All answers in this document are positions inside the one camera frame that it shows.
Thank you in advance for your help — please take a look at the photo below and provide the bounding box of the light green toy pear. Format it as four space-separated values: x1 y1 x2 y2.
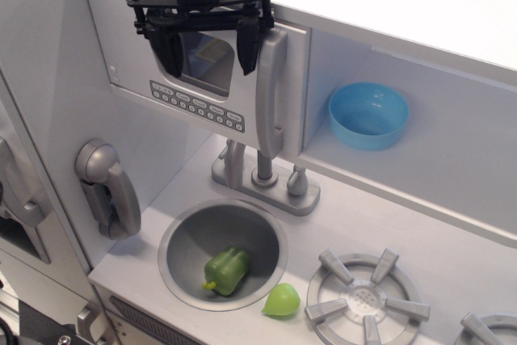
261 283 301 318

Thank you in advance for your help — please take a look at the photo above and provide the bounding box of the dark oven vent grille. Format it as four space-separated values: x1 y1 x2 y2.
109 297 198 345

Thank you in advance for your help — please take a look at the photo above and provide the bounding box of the green toy bell pepper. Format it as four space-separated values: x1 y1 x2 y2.
202 246 250 297

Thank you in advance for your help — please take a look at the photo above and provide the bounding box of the grey toy faucet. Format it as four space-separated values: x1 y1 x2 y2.
212 140 321 217

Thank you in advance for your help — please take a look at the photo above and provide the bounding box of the blue plastic bowl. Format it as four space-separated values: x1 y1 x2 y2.
328 82 410 151

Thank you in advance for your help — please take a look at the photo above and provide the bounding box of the white toy kitchen shelf unit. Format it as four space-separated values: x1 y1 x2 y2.
76 0 517 249

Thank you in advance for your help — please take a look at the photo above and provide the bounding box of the grey toy wall phone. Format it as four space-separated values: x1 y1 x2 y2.
74 139 141 241

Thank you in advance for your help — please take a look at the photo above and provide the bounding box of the white microwave door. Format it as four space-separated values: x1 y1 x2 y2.
88 0 310 159

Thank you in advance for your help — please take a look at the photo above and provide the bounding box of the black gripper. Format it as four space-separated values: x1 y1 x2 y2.
126 0 275 78

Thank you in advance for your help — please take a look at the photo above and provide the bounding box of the grey toy stove burner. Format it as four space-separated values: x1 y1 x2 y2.
305 249 431 344

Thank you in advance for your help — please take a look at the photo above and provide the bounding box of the silver round sink basin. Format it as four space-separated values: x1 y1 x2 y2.
158 199 288 311

